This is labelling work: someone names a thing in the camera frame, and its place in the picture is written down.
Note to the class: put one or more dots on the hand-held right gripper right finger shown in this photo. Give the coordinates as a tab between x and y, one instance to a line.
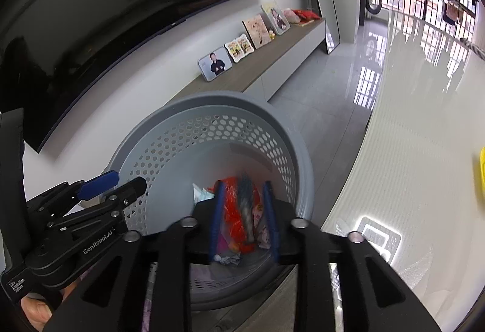
271	226

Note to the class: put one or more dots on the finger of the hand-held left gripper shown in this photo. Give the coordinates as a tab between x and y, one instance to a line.
98	184
130	190

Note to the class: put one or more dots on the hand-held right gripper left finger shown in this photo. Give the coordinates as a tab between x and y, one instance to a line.
217	226

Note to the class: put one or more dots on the red plastic wrapper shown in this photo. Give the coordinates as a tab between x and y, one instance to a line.
230	214

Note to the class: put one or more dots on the grey striped wrapper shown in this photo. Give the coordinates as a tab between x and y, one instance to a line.
245	203

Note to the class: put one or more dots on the light blue white packet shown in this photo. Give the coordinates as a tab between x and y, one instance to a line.
202	193

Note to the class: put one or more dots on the grey perforated plastic basket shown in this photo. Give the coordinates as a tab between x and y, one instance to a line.
212	127

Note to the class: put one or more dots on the person's left hand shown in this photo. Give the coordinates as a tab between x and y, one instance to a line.
36	313

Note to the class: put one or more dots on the pink and yellow snack packet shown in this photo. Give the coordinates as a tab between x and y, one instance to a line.
260	226

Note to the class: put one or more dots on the portrait photo plaque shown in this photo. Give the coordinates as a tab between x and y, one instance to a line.
215	64

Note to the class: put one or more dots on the glossy white table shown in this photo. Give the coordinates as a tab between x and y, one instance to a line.
416	165

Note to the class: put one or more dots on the wooden top television console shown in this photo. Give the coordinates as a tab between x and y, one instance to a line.
265	63

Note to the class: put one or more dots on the scalloped edge photo plaque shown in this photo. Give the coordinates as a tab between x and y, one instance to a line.
239	48

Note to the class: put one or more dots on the small yellow figurine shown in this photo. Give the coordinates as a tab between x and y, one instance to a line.
271	35

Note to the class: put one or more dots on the square wooden photo plaque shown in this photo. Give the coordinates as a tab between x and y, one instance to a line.
257	31

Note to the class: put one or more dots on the white framed photo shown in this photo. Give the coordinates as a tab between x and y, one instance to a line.
276	18

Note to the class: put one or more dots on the pink plush toy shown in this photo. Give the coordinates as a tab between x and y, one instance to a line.
291	15

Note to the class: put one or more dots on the red cloth items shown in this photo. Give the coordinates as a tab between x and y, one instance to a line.
307	16

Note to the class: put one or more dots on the low hanging garment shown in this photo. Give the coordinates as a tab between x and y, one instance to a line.
452	13

